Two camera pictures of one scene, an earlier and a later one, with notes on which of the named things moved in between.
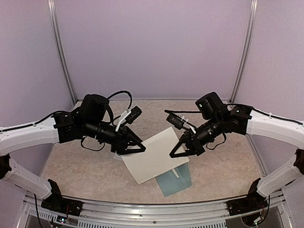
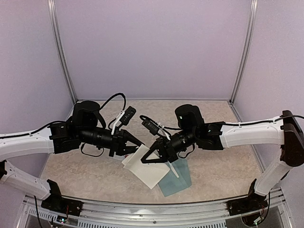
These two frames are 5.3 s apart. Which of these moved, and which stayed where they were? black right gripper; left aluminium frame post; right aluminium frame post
Moved: black right gripper
Stayed: left aluminium frame post; right aluminium frame post
